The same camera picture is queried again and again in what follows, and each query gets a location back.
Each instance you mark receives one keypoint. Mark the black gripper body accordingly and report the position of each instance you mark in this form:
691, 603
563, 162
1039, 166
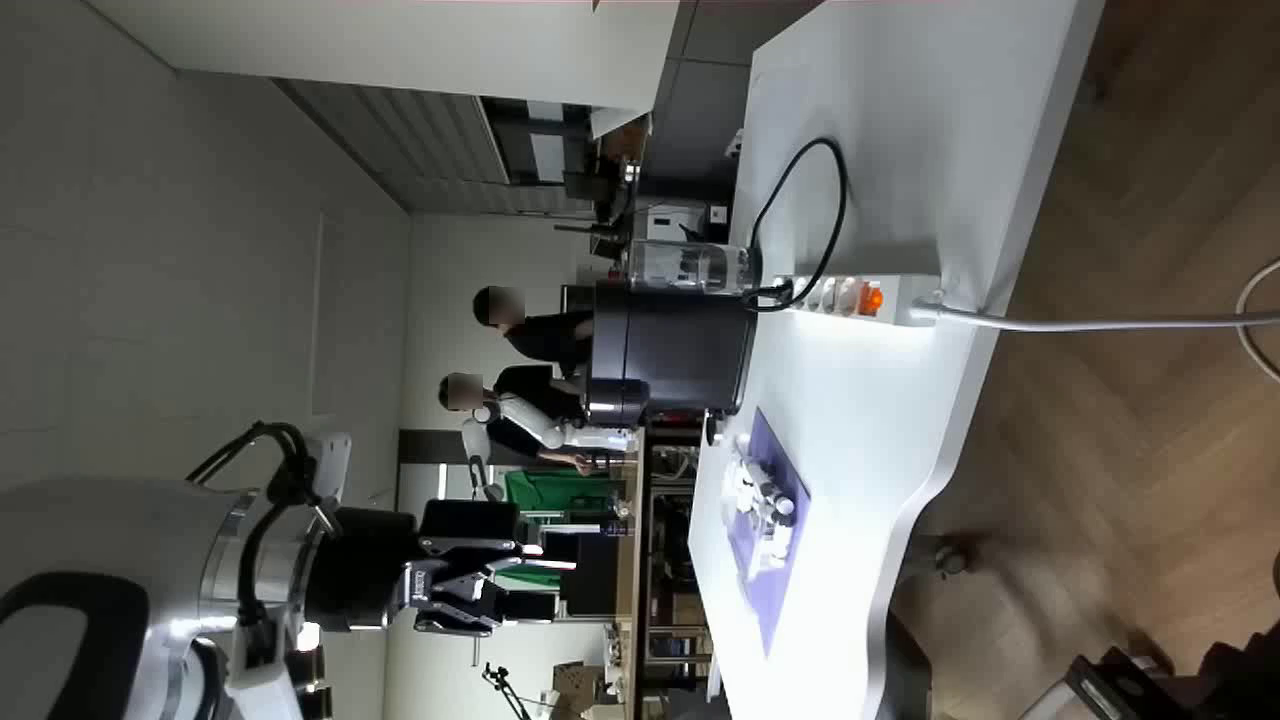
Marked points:
363, 561

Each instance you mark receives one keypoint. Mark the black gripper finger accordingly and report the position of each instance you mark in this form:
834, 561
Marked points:
472, 523
465, 603

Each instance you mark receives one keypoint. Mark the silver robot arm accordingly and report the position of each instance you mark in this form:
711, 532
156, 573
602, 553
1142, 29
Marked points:
121, 585

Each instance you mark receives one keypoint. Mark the green box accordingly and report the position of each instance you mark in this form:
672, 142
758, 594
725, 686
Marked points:
563, 489

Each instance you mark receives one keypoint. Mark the person in white shirt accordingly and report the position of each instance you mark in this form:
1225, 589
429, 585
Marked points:
532, 418

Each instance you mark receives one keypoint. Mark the person in black shirt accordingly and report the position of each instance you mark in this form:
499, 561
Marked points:
542, 329

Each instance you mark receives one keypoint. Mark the wooden shelf unit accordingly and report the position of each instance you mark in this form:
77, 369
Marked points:
669, 561

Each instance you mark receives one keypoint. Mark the black plastic bin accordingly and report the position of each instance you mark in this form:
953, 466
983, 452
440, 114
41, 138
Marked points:
667, 353

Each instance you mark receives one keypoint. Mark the purple mat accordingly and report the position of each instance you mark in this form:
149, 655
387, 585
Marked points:
775, 603

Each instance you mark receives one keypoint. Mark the grey window blind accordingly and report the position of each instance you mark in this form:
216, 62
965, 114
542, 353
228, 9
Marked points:
413, 142

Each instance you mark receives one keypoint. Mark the white power strip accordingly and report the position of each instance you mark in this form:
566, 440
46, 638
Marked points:
860, 295

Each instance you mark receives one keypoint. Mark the dark chair base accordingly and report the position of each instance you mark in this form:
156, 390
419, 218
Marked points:
1162, 681

